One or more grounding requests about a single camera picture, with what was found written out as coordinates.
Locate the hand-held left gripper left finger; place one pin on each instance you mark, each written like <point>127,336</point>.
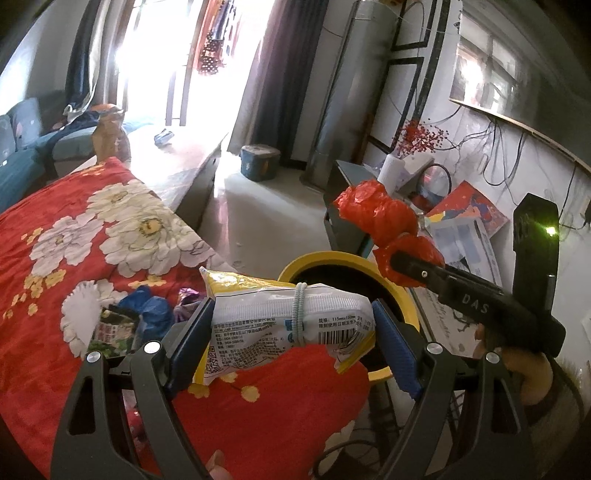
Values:
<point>184,357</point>

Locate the blue plastic bag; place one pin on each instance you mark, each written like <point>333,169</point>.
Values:
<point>147,309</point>

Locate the white vase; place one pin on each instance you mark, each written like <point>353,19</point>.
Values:
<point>391,175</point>

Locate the person's left hand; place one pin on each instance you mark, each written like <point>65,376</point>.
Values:
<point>219,466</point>

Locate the red floral blanket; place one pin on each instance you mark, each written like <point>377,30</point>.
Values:
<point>55,258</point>

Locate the white blue paper packet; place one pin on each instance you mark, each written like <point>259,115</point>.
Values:
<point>471,244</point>

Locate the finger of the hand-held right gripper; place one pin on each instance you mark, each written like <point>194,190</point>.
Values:
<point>418,272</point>

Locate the wooden coffee table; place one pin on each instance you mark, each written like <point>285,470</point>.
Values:
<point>194,157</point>

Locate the person's right forearm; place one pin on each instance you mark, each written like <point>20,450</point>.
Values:
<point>563,397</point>

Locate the purple foil wrapper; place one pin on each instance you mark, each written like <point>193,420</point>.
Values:
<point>187,302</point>

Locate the small dark blue object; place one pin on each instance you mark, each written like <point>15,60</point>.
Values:
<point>164,137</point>

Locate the red berry branches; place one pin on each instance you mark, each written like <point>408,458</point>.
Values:
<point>422,136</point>

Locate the standing air conditioner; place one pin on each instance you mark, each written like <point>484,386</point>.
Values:
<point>351,92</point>

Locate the wall television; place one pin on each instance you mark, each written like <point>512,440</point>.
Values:
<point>521,69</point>

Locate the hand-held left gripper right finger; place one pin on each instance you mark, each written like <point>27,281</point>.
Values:
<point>397,353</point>

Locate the yellow trash bin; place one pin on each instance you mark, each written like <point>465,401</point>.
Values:
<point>323,258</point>

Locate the grey curtain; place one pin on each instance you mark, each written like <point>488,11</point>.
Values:
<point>277,74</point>

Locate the hanging clothes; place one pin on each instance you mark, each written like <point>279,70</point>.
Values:
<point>217,37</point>

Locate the blue storage box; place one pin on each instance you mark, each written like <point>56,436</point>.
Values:
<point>258,161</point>

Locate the red picture book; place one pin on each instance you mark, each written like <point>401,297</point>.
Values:
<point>466,207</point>

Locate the yellow white snack packet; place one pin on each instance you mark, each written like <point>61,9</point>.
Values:
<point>258,332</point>

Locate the glass top television cabinet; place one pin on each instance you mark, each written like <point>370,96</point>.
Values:
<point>355,226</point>

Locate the green printed packet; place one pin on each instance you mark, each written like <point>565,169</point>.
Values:
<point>113,332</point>

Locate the blue patterned sofa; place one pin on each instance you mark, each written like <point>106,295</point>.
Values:
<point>23,152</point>

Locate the red plastic bag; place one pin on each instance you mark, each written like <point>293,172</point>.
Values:
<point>383,212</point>

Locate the dark blue curtain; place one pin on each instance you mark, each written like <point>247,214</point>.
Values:
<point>81,55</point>

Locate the person's right hand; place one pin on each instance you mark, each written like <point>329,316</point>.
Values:
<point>531,374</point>

